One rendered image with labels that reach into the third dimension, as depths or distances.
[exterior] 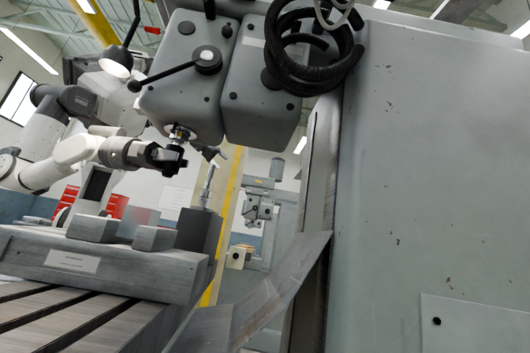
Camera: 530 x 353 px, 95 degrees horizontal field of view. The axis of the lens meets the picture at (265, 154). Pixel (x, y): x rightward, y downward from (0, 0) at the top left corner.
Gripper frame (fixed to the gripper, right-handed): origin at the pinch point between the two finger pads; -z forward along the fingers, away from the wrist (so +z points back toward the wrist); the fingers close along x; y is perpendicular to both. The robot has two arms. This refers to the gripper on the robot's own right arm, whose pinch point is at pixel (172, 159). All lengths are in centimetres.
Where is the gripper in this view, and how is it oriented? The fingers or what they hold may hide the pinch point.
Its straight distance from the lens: 65.2
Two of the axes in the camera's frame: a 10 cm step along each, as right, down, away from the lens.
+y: -1.7, 9.3, -3.3
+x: 1.7, 3.6, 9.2
